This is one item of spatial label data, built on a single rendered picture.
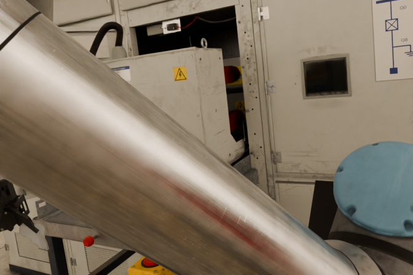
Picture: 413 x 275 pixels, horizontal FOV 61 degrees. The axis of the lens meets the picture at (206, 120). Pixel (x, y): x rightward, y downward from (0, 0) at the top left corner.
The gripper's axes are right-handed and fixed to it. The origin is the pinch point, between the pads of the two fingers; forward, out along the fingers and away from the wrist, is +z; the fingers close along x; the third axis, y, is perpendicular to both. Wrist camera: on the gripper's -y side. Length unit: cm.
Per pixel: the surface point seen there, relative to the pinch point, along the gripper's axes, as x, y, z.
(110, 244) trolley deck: -16.5, 21.9, 13.3
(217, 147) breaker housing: -59, 48, -1
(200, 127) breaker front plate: -54, 42, -12
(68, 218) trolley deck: -1.0, 38.1, 8.1
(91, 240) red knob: -11.3, 21.7, 10.5
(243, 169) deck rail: -69, 58, 14
